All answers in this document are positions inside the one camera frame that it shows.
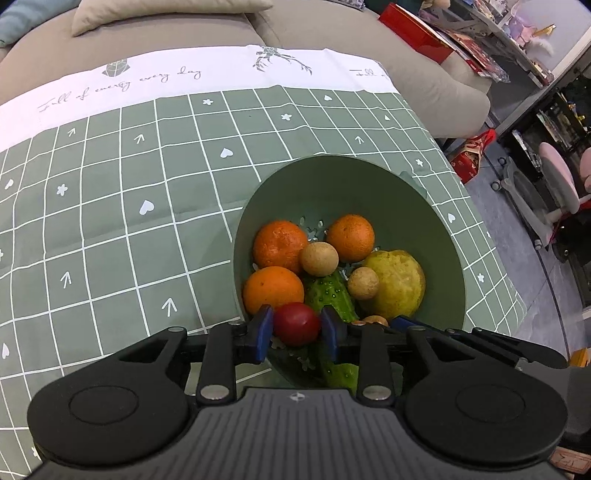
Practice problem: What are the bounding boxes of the red tomato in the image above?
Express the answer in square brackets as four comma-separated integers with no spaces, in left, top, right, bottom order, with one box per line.
[273,302,322,348]

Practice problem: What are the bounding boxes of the red box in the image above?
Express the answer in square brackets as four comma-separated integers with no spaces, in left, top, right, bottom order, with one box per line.
[379,2,455,65]

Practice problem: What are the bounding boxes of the red gift bag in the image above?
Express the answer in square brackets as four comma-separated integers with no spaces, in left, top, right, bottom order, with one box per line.
[450,129,497,183]

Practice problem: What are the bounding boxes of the pink chair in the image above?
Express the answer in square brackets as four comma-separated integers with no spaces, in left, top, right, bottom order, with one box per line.
[492,142,591,259]

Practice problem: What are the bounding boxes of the pile of magazines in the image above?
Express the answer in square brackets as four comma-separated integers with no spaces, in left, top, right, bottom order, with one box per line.
[434,23,509,84]

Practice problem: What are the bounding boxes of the orange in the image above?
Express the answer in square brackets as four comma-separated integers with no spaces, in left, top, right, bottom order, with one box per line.
[253,220,309,274]
[242,266,305,317]
[326,214,376,262]

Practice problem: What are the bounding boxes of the dark shelf unit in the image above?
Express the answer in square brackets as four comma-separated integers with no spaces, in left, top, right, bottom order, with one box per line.
[508,69,591,176]

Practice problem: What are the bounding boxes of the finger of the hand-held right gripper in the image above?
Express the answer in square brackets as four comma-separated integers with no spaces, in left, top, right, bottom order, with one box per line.
[390,315,446,334]
[445,327,568,370]

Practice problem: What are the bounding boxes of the green colander bowl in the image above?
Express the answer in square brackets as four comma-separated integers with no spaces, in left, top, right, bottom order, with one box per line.
[232,155,467,388]

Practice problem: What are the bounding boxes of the green checked tablecloth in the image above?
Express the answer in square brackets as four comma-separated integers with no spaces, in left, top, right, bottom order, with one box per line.
[0,44,527,476]

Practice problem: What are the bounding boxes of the green cucumber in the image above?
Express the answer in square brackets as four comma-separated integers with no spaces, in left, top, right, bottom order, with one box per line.
[302,272,361,388]

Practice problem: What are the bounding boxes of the beige pillow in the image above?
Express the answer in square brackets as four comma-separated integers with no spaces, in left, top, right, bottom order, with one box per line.
[71,0,274,37]

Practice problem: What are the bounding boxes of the yellow pear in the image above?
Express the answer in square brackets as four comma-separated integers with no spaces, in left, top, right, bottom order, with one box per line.
[360,249,426,321]

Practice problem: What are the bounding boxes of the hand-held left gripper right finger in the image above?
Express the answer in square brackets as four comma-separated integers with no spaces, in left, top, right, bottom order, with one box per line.
[321,307,481,407]

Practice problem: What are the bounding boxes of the cluttered grey shelf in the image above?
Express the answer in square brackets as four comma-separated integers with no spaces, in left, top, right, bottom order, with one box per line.
[416,0,591,88]

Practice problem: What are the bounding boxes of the beige sofa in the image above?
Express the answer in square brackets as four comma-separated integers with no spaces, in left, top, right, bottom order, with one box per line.
[0,0,491,139]

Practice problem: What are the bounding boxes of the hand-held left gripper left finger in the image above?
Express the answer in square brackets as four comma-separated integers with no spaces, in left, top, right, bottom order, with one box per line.
[111,305,274,407]

